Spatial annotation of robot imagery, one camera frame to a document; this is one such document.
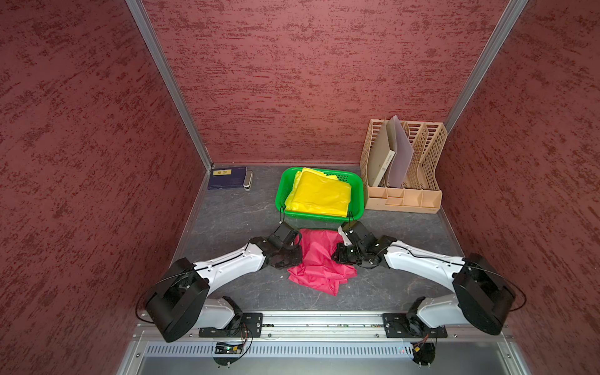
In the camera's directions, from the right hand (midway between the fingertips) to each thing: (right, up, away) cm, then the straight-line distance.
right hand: (332, 262), depth 84 cm
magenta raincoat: (-6, 0, -4) cm, 7 cm away
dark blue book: (-49, +33, +32) cm, 67 cm away
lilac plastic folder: (+28, +40, +5) cm, 49 cm away
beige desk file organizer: (+42, +26, +16) cm, 52 cm away
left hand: (-11, -1, 0) cm, 12 cm away
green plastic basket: (+10, +33, +22) cm, 41 cm away
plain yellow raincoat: (-6, +25, +16) cm, 31 cm away
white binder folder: (+23, +41, +16) cm, 50 cm away
